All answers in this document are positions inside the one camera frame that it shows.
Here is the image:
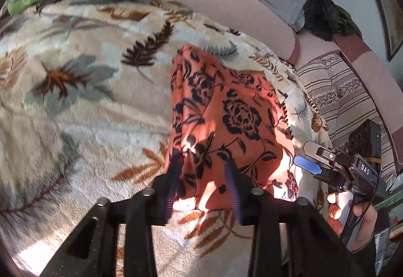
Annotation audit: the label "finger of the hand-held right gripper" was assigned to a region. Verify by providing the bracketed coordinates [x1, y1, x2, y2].
[293, 156, 334, 181]
[303, 140, 340, 167]

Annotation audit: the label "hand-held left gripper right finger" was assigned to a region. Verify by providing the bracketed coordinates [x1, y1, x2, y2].
[224, 161, 359, 277]

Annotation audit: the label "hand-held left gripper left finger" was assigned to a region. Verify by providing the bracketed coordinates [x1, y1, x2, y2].
[39, 151, 185, 277]

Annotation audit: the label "orange floral garment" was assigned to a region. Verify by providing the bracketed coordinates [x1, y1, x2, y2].
[165, 44, 299, 211]

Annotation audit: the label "person's right hand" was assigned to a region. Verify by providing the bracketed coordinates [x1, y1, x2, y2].
[327, 192, 378, 252]

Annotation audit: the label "blurred colourful objects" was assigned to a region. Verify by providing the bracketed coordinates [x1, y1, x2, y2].
[375, 179, 403, 268]

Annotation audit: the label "striped bedsheet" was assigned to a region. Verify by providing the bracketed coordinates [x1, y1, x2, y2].
[296, 53, 397, 189]

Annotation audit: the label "cream leaf-print blanket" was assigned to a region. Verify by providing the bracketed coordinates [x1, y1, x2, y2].
[0, 0, 331, 277]

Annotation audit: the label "dark furry cloth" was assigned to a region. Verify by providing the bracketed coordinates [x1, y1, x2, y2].
[302, 0, 362, 42]

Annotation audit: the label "black cable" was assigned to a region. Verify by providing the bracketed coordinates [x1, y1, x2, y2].
[359, 167, 380, 224]

